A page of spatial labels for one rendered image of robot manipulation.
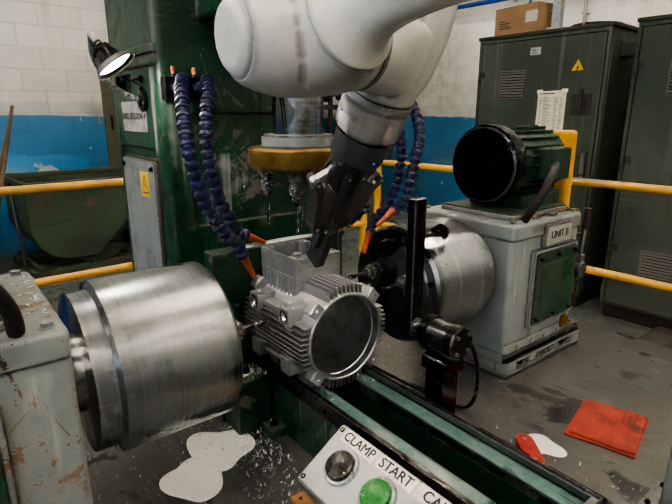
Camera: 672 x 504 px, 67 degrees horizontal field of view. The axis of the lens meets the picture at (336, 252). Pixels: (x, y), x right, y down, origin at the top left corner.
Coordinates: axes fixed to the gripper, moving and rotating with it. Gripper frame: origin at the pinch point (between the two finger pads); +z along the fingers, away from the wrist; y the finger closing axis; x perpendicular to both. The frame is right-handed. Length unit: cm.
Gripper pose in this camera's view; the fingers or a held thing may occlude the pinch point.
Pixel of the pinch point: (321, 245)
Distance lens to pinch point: 80.5
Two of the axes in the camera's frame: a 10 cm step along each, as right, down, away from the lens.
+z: -3.1, 7.4, 6.0
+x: 5.2, 6.6, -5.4
